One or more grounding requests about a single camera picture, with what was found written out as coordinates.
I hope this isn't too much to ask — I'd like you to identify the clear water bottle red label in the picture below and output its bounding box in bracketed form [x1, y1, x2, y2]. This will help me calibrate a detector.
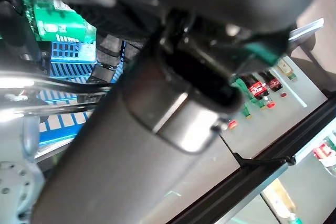
[312, 132, 336, 177]

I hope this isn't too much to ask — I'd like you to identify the thin black cable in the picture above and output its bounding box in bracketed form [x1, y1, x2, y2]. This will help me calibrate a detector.
[47, 62, 118, 95]

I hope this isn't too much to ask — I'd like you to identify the Coca-Cola bottle red cap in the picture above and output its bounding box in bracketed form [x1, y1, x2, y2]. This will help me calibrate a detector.
[262, 70, 288, 98]
[245, 76, 275, 109]

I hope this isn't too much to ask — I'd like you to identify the robot right hand black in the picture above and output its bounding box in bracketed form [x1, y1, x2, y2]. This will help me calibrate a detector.
[0, 0, 43, 62]

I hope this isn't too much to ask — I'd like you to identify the blue plastic shopping basket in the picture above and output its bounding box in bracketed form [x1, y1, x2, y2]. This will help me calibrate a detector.
[0, 34, 127, 147]

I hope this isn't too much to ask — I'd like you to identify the large yellow tea bottle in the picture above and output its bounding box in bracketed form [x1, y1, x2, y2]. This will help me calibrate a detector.
[262, 179, 302, 224]

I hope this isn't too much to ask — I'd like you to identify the robot left hand black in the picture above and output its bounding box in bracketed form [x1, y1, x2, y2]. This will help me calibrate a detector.
[7, 0, 326, 224]

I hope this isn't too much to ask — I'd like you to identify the small yellow tea bottle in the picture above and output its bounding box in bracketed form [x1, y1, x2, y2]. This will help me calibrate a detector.
[277, 58, 297, 81]

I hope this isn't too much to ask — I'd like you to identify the dark shelf board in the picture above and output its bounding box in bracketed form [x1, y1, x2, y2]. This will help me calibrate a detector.
[285, 102, 336, 167]
[170, 153, 296, 224]

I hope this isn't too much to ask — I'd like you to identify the black shelf board clear rail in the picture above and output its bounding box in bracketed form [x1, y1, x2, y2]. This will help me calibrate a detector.
[287, 0, 336, 78]

